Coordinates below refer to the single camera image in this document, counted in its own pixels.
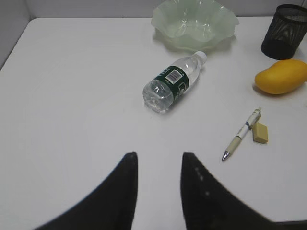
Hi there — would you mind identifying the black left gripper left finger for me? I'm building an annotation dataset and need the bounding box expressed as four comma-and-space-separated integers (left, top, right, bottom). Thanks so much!
39, 152, 138, 230

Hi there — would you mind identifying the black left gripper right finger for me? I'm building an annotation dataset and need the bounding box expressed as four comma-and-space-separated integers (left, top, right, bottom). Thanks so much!
180, 152, 307, 230

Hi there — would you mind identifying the beige grip white pen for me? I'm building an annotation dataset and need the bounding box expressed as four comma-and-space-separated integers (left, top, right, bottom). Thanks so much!
222, 107, 261, 161

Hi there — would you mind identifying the clear plastic water bottle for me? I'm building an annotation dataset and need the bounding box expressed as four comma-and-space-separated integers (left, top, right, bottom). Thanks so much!
142, 51, 207, 113

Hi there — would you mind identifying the yellow mango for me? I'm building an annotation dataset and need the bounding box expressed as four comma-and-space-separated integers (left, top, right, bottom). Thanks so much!
254, 59, 307, 95

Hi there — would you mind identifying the yellow eraser beside beige pen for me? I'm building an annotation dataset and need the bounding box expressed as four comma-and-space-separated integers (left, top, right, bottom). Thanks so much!
252, 122, 268, 144

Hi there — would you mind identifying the pale green wavy plate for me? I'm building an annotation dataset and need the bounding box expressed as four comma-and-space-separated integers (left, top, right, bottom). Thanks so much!
151, 0, 239, 51

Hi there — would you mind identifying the black mesh pen holder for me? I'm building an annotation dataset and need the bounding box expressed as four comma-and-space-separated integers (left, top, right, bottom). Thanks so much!
261, 4, 307, 60

